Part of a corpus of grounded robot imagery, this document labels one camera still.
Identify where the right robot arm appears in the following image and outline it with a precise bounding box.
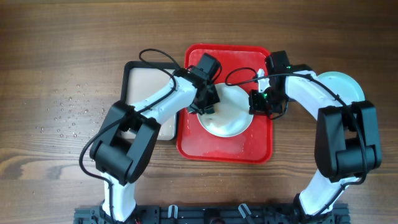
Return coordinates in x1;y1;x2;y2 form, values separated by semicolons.
249;51;382;222

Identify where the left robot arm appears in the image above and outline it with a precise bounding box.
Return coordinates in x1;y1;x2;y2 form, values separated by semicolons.
83;54;222;223

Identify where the black water tray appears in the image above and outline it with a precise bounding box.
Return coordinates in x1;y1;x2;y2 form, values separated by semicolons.
121;61;178;141

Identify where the light blue plate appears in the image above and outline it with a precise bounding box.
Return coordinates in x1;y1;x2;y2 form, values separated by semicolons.
318;72;365;105

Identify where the white plate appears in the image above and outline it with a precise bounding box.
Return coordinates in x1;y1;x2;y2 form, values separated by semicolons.
197;83;254;138

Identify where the red plastic tray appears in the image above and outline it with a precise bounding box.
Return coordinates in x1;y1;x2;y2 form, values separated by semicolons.
177;44;273;164

